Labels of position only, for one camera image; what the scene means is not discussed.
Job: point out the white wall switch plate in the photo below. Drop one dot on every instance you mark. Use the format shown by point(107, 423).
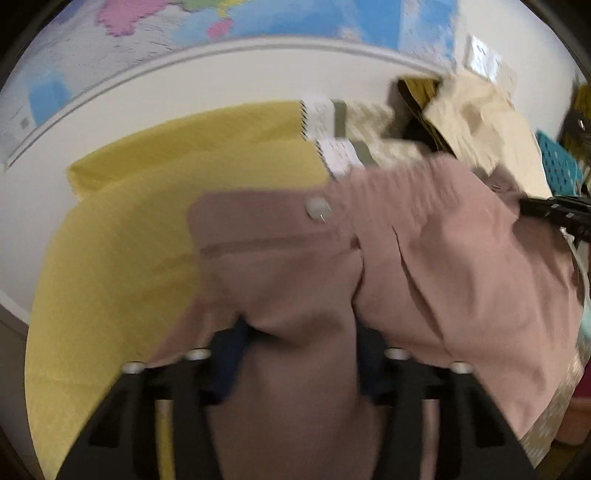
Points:
point(482, 55)

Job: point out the cream patterned cloth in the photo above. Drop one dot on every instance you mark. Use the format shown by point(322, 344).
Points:
point(378, 134)

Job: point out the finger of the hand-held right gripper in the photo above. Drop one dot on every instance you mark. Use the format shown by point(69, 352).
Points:
point(579, 232)
point(549, 208)

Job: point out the yellow bed sheet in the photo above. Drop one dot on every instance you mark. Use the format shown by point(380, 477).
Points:
point(115, 277)

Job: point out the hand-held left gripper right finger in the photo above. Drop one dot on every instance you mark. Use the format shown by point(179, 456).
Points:
point(371, 369)

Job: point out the world map wall poster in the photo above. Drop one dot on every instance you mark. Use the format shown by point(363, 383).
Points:
point(300, 18)

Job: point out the beige garment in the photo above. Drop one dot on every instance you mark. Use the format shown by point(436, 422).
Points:
point(489, 129)

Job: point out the dark mustard cloth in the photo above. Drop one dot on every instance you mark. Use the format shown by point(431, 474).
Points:
point(415, 97)

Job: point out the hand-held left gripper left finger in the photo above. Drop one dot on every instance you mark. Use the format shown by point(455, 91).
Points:
point(228, 364)

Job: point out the dusty pink pants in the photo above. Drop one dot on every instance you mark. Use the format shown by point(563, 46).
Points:
point(286, 258)

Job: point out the teal plastic basket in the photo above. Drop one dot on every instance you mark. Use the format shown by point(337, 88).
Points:
point(561, 166)

